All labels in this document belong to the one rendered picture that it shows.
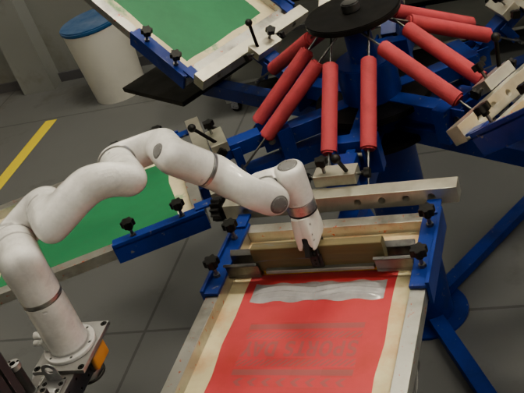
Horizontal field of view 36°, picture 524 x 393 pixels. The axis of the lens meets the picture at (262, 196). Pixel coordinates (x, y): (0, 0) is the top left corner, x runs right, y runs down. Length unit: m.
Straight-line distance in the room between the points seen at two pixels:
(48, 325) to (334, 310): 0.68
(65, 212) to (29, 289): 0.19
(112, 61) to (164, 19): 2.76
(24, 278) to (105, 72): 4.35
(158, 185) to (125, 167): 1.08
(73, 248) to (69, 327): 0.82
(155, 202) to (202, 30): 0.84
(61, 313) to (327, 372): 0.61
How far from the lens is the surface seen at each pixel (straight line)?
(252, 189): 1.85
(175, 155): 1.80
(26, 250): 1.80
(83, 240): 2.72
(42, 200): 1.82
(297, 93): 2.62
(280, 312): 2.09
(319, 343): 1.97
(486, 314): 3.33
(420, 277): 1.99
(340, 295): 2.07
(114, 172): 1.75
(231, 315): 2.14
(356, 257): 2.08
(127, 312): 3.98
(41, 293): 1.85
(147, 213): 2.70
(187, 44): 3.23
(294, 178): 1.94
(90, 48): 6.01
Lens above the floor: 2.28
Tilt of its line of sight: 31 degrees down
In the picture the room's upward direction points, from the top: 20 degrees counter-clockwise
